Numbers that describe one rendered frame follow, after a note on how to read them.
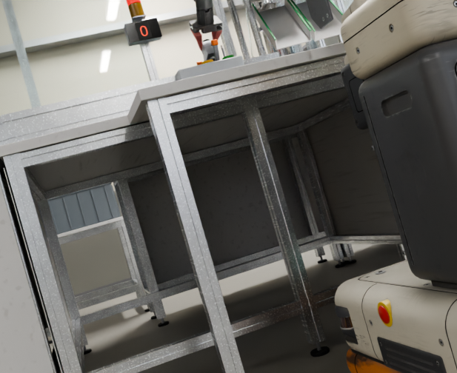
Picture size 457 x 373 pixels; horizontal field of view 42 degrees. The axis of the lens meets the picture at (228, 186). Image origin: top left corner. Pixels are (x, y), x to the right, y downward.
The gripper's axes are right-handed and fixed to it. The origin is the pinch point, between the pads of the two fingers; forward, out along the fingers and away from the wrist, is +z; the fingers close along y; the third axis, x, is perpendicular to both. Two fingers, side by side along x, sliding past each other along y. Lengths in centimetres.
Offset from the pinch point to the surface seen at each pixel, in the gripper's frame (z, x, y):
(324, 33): -0.7, 11.5, -39.9
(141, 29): -5.0, -14.1, 19.9
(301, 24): -4.0, 7.1, -33.3
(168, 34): 159, -355, -73
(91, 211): 149, -111, 50
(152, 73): 9.7, -7.5, 19.4
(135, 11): -9.9, -18.8, 20.1
